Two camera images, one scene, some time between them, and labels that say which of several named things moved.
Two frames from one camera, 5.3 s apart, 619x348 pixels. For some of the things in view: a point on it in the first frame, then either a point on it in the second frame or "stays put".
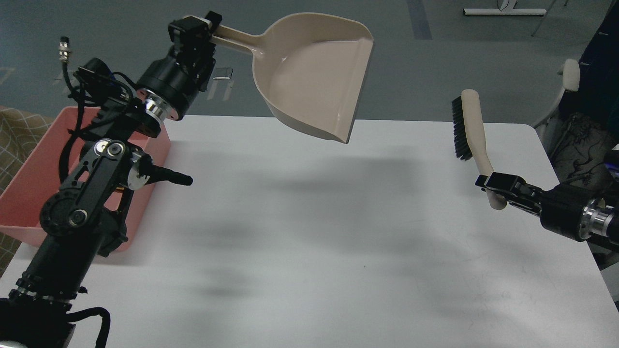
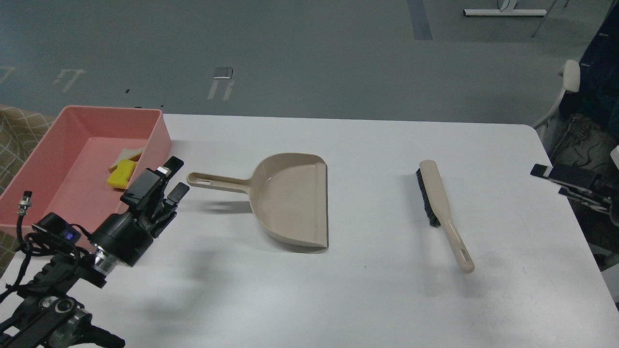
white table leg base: (506, 9) stays put
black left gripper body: (178, 76) -> (125, 238)
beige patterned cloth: (21, 132) stays put
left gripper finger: (191, 29) -> (170, 204)
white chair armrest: (571, 75) stays put
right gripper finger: (524, 204) -> (585, 198)
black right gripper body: (562, 207) -> (603, 195)
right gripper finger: (514, 184) -> (579, 179)
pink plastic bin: (37, 177) stays put
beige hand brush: (469, 138) -> (437, 212)
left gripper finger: (214, 19) -> (144, 185)
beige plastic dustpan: (310, 69) -> (288, 194)
